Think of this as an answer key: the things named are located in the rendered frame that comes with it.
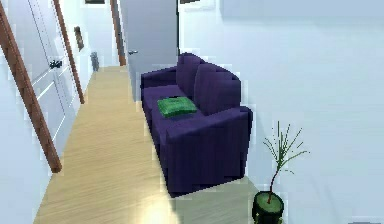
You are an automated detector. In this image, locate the green cushion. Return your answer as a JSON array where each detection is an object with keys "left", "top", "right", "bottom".
[{"left": 156, "top": 96, "right": 198, "bottom": 119}]

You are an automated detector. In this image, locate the dark purple sofa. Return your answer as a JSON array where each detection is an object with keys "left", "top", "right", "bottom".
[{"left": 140, "top": 52, "right": 254, "bottom": 198}]

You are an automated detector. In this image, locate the grey room door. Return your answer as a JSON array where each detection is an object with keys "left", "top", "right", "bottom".
[{"left": 119, "top": 0, "right": 180, "bottom": 101}]

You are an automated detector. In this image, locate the house plant in black pot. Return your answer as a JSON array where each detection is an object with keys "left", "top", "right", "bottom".
[{"left": 251, "top": 120, "right": 311, "bottom": 224}]

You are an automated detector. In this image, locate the white panelled room door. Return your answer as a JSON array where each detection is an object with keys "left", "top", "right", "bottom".
[{"left": 6, "top": 0, "right": 82, "bottom": 158}]

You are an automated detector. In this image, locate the brown framed wall picture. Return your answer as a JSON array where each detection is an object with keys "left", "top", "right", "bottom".
[{"left": 73, "top": 25, "right": 85, "bottom": 52}]

